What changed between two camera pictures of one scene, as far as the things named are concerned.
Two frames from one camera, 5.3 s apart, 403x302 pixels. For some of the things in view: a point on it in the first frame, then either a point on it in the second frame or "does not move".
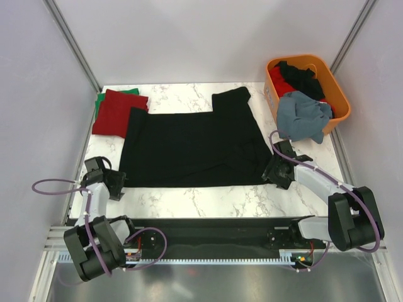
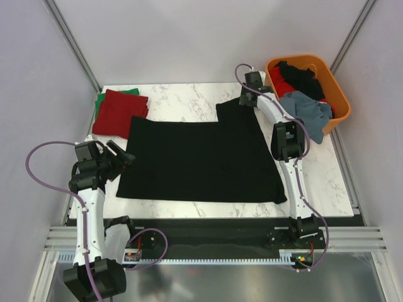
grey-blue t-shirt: x=300 y=117 does not move
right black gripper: x=269 y=172 → x=243 y=99
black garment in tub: x=303 y=81 does not move
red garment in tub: x=282 y=87 does not move
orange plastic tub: x=333 y=89 does not move
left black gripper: x=119 y=178 → x=119 y=160
